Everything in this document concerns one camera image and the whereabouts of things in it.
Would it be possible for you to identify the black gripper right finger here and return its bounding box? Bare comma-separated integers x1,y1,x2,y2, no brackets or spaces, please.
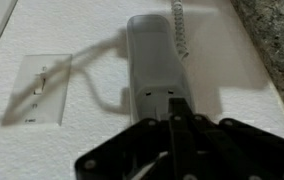
167,97,284,180

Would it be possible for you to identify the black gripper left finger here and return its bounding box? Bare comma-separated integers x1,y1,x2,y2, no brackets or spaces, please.
74,117,176,180

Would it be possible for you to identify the white light switch plate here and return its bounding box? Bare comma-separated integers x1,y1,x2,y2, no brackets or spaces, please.
6,53,73,126

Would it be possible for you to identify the white coiled phone cord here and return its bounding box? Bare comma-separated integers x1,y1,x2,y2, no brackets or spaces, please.
170,0,190,61

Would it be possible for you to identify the grey phone handset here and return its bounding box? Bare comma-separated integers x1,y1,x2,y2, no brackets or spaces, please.
125,14,196,125

